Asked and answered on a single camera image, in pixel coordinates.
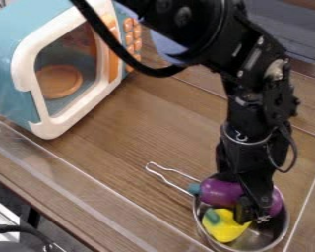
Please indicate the silver pot with wire handle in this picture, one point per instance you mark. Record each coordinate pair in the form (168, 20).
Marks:
(263, 236)

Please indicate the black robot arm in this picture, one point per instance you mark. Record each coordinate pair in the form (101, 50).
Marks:
(210, 33)

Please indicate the purple toy eggplant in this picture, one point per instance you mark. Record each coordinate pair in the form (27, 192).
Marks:
(218, 193)

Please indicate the blue toy microwave oven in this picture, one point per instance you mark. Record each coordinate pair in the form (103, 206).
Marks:
(58, 68)

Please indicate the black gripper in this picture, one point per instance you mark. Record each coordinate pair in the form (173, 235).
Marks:
(249, 162)

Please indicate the clear acrylic front barrier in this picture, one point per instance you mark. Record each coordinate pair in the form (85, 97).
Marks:
(87, 208)

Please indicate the yellow toy vegetable piece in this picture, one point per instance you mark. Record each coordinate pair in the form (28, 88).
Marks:
(221, 225)

